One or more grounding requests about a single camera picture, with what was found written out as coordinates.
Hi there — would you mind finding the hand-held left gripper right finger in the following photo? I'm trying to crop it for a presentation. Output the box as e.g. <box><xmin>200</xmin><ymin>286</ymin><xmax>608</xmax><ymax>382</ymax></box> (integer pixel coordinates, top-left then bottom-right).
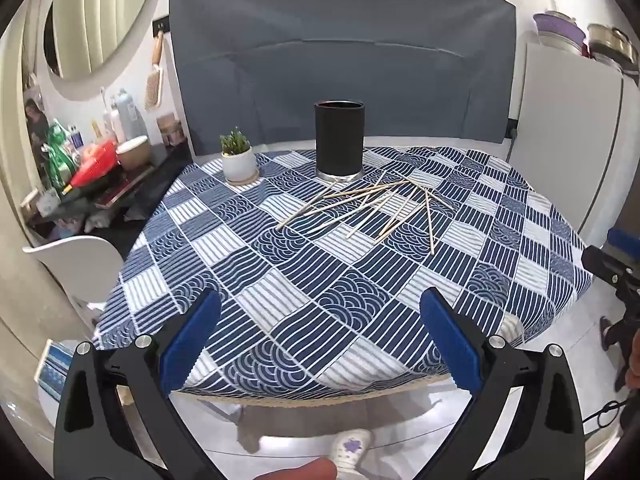
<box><xmin>419</xmin><ymin>287</ymin><xmax>587</xmax><ymax>480</ymax></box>

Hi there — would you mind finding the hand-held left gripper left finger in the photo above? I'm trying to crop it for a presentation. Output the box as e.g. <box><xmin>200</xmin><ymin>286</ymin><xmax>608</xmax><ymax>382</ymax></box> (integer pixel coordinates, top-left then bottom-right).
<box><xmin>54</xmin><ymin>288</ymin><xmax>223</xmax><ymax>480</ymax></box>

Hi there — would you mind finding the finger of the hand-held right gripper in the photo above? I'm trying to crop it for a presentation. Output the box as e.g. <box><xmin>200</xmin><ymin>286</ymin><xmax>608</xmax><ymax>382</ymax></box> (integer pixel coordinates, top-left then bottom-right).
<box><xmin>607</xmin><ymin>228</ymin><xmax>640</xmax><ymax>262</ymax></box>
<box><xmin>581</xmin><ymin>245</ymin><xmax>640</xmax><ymax>307</ymax></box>

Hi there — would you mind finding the wooden chopsticks pile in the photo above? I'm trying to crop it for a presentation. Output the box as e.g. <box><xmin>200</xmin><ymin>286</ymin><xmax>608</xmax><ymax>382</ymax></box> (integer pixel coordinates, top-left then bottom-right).
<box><xmin>275</xmin><ymin>172</ymin><xmax>457</xmax><ymax>256</ymax></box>

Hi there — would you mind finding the black cylindrical utensil holder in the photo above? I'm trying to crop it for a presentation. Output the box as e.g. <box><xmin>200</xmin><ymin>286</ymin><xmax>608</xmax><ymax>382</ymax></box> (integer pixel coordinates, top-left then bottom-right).
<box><xmin>313</xmin><ymin>100</ymin><xmax>365</xmax><ymax>181</ymax></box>

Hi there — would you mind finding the person's right hand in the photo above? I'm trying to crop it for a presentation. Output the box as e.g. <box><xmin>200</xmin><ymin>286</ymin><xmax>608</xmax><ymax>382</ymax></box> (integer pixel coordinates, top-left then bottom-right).
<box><xmin>622</xmin><ymin>331</ymin><xmax>640</xmax><ymax>393</ymax></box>

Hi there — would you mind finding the blue white patterned tablecloth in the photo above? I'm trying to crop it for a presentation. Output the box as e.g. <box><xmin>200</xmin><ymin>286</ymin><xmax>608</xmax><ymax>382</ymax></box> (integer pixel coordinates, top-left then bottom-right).
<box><xmin>92</xmin><ymin>145</ymin><xmax>597</xmax><ymax>402</ymax></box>

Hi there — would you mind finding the white plastic chair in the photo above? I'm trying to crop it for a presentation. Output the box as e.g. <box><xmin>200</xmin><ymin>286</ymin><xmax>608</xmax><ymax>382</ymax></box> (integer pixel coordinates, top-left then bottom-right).
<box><xmin>22</xmin><ymin>234</ymin><xmax>125</xmax><ymax>322</ymax></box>

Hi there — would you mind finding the blue white flat box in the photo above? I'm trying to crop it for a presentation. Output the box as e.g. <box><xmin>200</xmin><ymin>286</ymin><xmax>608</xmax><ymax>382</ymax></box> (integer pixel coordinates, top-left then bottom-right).
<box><xmin>34</xmin><ymin>339</ymin><xmax>77</xmax><ymax>404</ymax></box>

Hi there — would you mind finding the white purple shoe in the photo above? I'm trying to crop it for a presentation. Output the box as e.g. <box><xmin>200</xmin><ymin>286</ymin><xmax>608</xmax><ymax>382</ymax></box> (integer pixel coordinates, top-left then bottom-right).
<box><xmin>329</xmin><ymin>429</ymin><xmax>375</xmax><ymax>480</ymax></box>

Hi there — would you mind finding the round wooden coaster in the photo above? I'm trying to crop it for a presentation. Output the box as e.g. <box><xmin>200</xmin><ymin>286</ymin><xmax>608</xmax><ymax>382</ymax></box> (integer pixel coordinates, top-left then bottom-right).
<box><xmin>223</xmin><ymin>167</ymin><xmax>261</xmax><ymax>187</ymax></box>

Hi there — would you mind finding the person's leg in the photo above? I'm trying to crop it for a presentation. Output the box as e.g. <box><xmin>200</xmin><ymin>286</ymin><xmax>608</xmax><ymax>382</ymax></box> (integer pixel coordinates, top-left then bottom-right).
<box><xmin>254</xmin><ymin>457</ymin><xmax>337</xmax><ymax>480</ymax></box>

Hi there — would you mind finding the small potted green plant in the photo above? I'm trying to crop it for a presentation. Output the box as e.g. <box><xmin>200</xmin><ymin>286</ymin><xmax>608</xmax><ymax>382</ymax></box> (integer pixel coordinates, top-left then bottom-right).
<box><xmin>219</xmin><ymin>127</ymin><xmax>257</xmax><ymax>184</ymax></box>

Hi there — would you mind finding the beige bowl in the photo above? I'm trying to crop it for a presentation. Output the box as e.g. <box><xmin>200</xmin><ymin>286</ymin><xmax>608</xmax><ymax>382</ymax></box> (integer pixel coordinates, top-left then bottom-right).
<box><xmin>115</xmin><ymin>135</ymin><xmax>151</xmax><ymax>172</ymax></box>

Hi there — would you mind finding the red plastic basket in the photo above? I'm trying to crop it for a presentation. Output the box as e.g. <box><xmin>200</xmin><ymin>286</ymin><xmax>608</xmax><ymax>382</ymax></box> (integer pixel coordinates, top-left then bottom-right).
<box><xmin>69</xmin><ymin>140</ymin><xmax>119</xmax><ymax>189</ymax></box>

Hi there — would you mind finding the pink patterned box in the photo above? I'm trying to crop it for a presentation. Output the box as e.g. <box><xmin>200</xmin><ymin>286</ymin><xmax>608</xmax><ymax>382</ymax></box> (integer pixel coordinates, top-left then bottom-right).
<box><xmin>155</xmin><ymin>112</ymin><xmax>188</xmax><ymax>148</ymax></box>

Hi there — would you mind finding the green plastic bag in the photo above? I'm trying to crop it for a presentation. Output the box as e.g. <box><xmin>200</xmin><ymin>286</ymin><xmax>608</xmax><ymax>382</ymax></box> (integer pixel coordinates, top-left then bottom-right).
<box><xmin>42</xmin><ymin>119</ymin><xmax>81</xmax><ymax>194</ymax></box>

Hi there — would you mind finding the white spray bottle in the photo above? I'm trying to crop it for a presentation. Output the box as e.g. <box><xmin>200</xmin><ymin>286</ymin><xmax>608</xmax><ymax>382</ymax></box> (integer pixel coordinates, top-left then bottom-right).
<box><xmin>111</xmin><ymin>88</ymin><xmax>134</xmax><ymax>144</ymax></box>

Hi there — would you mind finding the wooden hairbrush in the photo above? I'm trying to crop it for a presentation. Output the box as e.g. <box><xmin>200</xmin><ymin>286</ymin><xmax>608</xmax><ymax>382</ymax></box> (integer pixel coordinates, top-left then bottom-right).
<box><xmin>144</xmin><ymin>30</ymin><xmax>166</xmax><ymax>112</ymax></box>

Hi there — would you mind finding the grey cloth backdrop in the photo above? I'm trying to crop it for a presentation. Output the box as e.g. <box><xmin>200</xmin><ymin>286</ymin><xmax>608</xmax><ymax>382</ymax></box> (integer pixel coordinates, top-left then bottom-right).
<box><xmin>167</xmin><ymin>0</ymin><xmax>518</xmax><ymax>157</ymax></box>

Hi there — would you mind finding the black floor cable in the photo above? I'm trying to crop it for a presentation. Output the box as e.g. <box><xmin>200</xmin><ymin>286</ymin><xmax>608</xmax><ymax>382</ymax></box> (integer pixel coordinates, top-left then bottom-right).
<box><xmin>582</xmin><ymin>399</ymin><xmax>624</xmax><ymax>429</ymax></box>

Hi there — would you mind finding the oval wall mirror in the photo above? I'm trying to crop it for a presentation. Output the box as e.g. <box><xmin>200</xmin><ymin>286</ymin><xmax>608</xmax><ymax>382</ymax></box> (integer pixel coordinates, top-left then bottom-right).
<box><xmin>22</xmin><ymin>0</ymin><xmax>174</xmax><ymax>104</ymax></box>

